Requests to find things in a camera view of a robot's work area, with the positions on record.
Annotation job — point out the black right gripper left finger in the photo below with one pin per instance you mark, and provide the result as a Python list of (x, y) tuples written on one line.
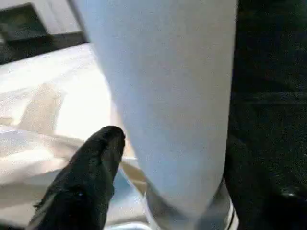
[(84, 187)]

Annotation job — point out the white glass-door cabinet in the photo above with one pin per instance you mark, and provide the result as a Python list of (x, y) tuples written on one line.
[(60, 16)]

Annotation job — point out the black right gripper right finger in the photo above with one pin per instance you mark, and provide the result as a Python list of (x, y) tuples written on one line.
[(263, 210)]

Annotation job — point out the white plastic table top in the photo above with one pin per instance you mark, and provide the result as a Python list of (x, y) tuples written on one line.
[(60, 107)]

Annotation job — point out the white plastic table leg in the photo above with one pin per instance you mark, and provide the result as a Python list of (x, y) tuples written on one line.
[(168, 95)]

